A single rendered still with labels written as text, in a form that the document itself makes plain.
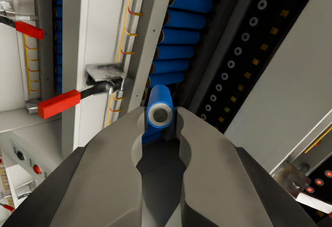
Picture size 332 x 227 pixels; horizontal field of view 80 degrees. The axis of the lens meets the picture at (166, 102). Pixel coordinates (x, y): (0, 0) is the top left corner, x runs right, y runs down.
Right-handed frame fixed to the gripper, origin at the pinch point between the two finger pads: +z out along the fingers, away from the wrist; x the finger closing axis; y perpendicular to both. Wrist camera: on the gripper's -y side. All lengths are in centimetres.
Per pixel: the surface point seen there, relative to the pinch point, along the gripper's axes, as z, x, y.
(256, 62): 14.1, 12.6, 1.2
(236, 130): 2.1, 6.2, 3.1
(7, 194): 38, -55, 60
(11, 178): 22, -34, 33
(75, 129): 9.6, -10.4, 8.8
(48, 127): 19.6, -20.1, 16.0
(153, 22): 10.1, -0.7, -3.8
